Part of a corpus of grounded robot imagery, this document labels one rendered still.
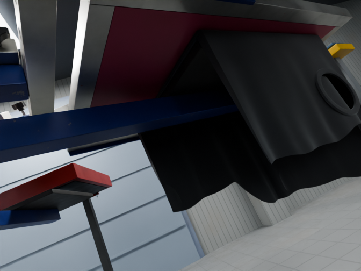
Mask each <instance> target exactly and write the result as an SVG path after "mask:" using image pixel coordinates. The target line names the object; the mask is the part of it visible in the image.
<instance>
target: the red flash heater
mask: <svg viewBox="0 0 361 271"><path fill-rule="evenodd" d="M109 187H112V183H111V180H110V177H109V175H106V174H103V173H100V172H98V171H95V170H92V169H90V168H87V167H84V166H81V165H78V164H76V163H70V164H68V165H66V166H63V167H61V168H59V169H56V170H54V171H52V172H49V173H47V174H45V175H42V176H40V177H37V178H35V179H33V180H30V181H28V182H26V183H23V184H21V185H19V186H16V187H14V188H12V189H9V190H7V191H5V192H2V193H0V211H1V210H3V209H5V208H8V207H10V206H12V205H15V204H17V203H19V202H22V201H24V200H26V199H28V198H31V197H33V196H35V195H38V194H40V193H42V192H44V191H47V190H49V189H60V190H69V191H78V192H87V193H92V194H93V196H96V193H97V195H99V192H100V191H103V190H105V189H107V188H109Z"/></svg>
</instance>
